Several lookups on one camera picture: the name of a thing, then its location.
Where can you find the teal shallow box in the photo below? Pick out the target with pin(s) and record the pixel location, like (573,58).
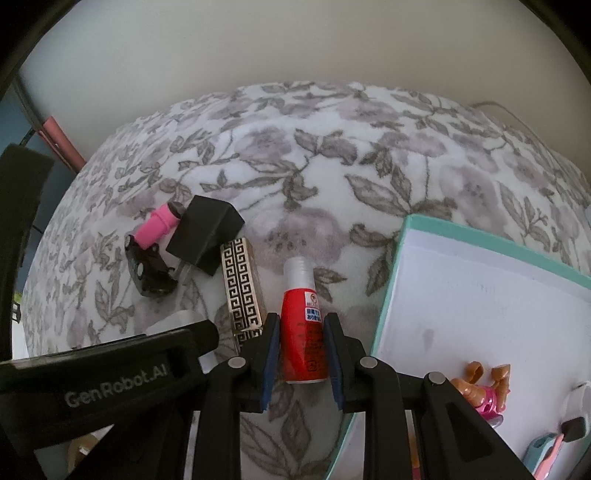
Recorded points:
(461,300)

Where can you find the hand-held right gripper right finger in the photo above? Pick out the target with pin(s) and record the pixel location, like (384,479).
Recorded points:
(333,360)

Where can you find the brown and pink dog toy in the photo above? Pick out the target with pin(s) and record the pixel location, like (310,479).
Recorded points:
(487,399)

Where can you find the pink brush with black head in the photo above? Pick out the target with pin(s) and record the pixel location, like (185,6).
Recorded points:
(572,429)

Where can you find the grey floral blanket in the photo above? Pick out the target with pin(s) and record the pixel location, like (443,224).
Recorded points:
(323,184)

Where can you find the pink cylinder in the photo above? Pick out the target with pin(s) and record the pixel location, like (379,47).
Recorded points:
(157,226)

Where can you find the light blue plastic tool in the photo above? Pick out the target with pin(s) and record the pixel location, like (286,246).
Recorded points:
(540,450)

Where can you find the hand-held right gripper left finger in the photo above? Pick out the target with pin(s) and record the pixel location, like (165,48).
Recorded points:
(272,360)

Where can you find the gold patterned case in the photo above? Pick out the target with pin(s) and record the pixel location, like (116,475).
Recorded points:
(240,286)

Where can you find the red glue bottle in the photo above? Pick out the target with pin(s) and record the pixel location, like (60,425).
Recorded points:
(302,332)

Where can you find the black hair clip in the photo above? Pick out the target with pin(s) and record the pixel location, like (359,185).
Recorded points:
(147,277)

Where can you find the black block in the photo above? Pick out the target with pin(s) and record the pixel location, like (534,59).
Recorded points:
(203,230)

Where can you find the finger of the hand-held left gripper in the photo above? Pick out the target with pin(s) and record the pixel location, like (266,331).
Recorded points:
(194,339)

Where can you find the pink pole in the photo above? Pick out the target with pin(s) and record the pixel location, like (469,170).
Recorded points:
(60,143)

